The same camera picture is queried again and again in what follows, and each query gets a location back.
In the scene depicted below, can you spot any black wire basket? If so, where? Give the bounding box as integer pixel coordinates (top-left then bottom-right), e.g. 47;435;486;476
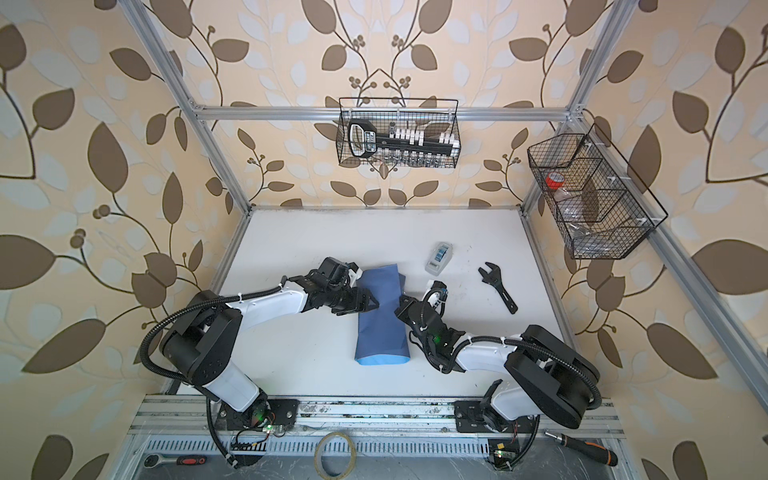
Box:
335;95;462;169
527;124;668;260

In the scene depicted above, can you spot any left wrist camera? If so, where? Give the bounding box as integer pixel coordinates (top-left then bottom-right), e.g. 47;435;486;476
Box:
348;268;362;286

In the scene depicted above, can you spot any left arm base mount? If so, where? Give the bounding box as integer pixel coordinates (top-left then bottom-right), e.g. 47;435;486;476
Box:
214;398;300;433

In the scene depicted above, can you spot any orange black screwdriver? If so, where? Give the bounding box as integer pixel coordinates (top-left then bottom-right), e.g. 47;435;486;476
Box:
551;434;618;467

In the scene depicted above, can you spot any black socket set holder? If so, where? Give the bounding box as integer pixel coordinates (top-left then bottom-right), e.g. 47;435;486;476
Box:
346;120;461;162

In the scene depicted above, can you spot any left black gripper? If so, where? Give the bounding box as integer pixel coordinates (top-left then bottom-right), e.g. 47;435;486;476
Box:
327;286;383;314

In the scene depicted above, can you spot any grey tape dispenser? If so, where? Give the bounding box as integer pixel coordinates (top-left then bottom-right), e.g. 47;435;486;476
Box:
425;242;453;276

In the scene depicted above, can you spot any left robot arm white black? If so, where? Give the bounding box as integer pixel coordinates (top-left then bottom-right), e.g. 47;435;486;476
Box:
138;257;379;413

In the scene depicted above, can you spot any aluminium mounting rail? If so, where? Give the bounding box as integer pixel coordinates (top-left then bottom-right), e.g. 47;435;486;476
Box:
129;395;626;439

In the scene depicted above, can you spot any ratchet wrench red handle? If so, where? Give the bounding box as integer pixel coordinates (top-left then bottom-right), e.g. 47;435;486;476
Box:
143;454;208;469

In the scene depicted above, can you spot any back black wire basket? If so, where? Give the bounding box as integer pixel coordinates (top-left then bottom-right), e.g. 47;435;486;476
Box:
335;95;462;169

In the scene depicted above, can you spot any right black wire basket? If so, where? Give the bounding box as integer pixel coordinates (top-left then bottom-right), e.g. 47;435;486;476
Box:
527;124;668;260

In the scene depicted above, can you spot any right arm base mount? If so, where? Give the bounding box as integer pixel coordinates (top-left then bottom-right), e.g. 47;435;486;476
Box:
453;400;534;435

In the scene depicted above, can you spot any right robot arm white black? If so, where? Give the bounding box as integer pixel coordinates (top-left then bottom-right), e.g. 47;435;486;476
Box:
395;288;602;432

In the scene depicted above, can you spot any black adjustable wrench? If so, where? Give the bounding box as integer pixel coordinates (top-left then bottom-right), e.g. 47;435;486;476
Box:
478;262;518;315

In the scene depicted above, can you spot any light blue wrapping paper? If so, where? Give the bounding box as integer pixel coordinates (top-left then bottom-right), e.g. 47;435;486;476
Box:
355;264;410;366

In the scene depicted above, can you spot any clear tape roll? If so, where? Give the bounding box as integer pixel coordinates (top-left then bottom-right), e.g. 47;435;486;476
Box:
313;431;358;480

